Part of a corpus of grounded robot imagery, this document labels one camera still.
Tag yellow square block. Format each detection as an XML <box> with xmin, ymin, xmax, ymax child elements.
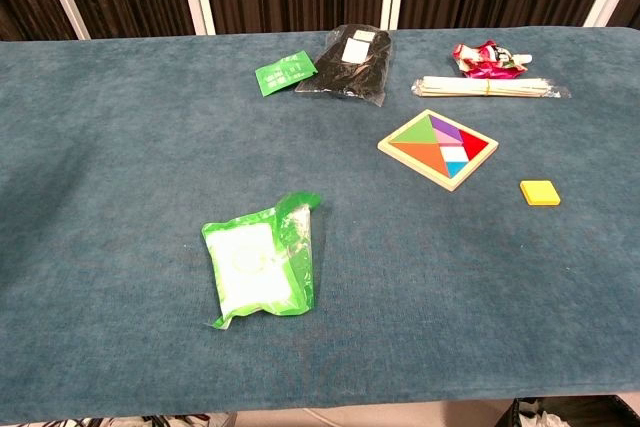
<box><xmin>519</xmin><ymin>179</ymin><xmax>562</xmax><ymax>207</ymax></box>

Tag orange triangle puzzle piece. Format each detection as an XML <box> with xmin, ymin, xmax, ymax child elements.
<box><xmin>390</xmin><ymin>141</ymin><xmax>450</xmax><ymax>179</ymax></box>

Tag green triangle puzzle piece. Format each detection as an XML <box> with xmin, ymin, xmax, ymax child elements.
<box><xmin>389</xmin><ymin>113</ymin><xmax>441</xmax><ymax>144</ymax></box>

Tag pink puzzle piece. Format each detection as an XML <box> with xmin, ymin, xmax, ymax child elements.
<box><xmin>433</xmin><ymin>126</ymin><xmax>462</xmax><ymax>148</ymax></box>

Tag wooden tangram tray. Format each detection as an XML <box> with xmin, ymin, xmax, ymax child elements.
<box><xmin>377</xmin><ymin>108</ymin><xmax>500</xmax><ymax>193</ymax></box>

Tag purple puzzle piece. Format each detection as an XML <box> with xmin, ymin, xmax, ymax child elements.
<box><xmin>430</xmin><ymin>115</ymin><xmax>464</xmax><ymax>141</ymax></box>

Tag red triangle puzzle piece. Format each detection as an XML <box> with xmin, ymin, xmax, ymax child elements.
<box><xmin>458</xmin><ymin>130</ymin><xmax>489</xmax><ymax>162</ymax></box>

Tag green white wet wipes pack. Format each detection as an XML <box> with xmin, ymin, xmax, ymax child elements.
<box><xmin>201</xmin><ymin>190</ymin><xmax>326</xmax><ymax>331</ymax></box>

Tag black gloves in plastic bag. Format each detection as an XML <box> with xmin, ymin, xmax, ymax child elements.
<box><xmin>294</xmin><ymin>25</ymin><xmax>394</xmax><ymax>108</ymax></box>

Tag small green sachet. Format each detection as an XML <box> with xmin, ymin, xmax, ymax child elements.
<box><xmin>254</xmin><ymin>50</ymin><xmax>319</xmax><ymax>97</ymax></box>

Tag blue table cloth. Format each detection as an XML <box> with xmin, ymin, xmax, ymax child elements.
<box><xmin>0</xmin><ymin>25</ymin><xmax>640</xmax><ymax>411</ymax></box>

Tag bundle of wooden skewers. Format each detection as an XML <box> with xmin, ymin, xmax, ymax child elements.
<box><xmin>410</xmin><ymin>75</ymin><xmax>573</xmax><ymax>99</ymax></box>

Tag crumpled red snack pouch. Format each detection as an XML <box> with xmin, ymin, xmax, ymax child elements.
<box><xmin>452</xmin><ymin>39</ymin><xmax>534</xmax><ymax>81</ymax></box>

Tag black storage bin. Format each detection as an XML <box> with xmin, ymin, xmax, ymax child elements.
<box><xmin>509</xmin><ymin>395</ymin><xmax>640</xmax><ymax>427</ymax></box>

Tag black floor cables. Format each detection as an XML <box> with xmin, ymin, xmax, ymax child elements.
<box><xmin>74</xmin><ymin>412</ymin><xmax>236</xmax><ymax>427</ymax></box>

